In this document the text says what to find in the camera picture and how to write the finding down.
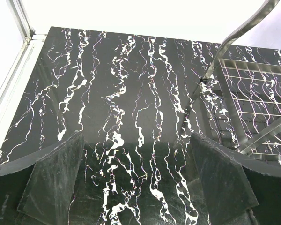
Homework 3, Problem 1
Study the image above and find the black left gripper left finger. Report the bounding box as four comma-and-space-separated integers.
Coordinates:
0, 132, 84, 225

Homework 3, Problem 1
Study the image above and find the stainless steel dish rack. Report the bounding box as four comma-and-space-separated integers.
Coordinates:
179, 0, 281, 162

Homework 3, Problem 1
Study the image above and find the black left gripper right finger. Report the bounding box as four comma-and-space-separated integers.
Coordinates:
190, 133, 281, 225

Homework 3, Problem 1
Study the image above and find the aluminium frame rail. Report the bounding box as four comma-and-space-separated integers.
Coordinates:
0, 0, 47, 125

